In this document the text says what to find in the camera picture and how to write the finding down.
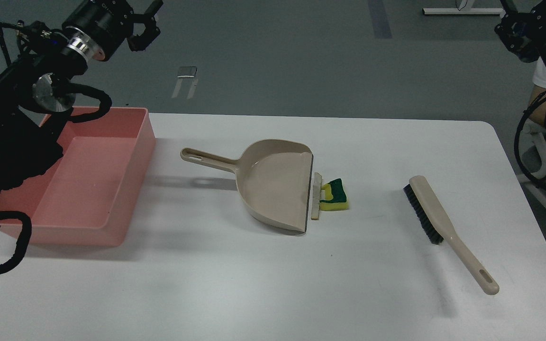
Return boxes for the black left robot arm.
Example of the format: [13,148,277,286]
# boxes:
[0,0,164,274]

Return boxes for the silver floor socket plate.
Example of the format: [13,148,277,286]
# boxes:
[176,66,198,79]

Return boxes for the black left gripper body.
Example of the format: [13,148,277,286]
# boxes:
[62,0,134,61]

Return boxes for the beige hand brush black bristles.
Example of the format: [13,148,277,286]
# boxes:
[403,175,500,296]

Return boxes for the pink plastic bin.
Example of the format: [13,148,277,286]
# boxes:
[0,107,156,246]

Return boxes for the yellow green sponge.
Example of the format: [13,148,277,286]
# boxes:
[319,178,349,211]

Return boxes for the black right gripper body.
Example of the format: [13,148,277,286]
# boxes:
[494,0,546,63]

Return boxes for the white desk base bar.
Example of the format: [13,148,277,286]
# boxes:
[422,0,505,17]

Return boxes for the beige plastic dustpan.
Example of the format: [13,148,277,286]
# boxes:
[180,139,314,233]

